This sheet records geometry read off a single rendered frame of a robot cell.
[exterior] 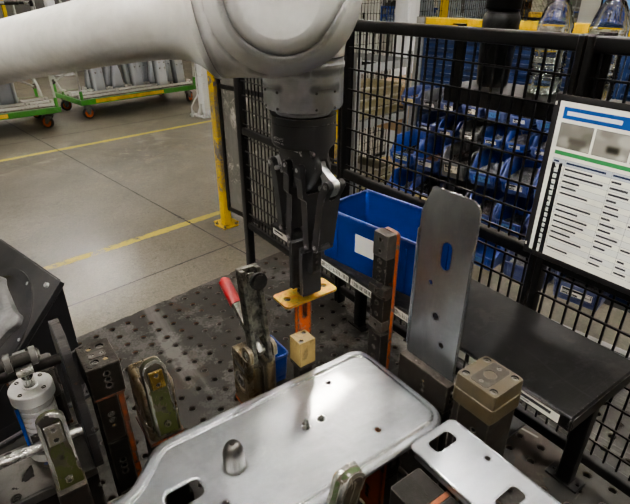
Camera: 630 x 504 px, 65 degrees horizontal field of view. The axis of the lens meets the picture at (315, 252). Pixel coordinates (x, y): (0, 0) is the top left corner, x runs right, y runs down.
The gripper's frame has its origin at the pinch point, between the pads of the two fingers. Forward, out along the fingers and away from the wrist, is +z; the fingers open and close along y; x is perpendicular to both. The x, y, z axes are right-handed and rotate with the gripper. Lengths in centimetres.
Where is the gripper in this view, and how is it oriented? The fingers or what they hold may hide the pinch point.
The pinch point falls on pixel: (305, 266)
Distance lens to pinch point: 66.1
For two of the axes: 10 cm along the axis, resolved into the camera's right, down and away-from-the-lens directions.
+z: 0.0, 8.8, 4.7
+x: 8.1, -2.7, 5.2
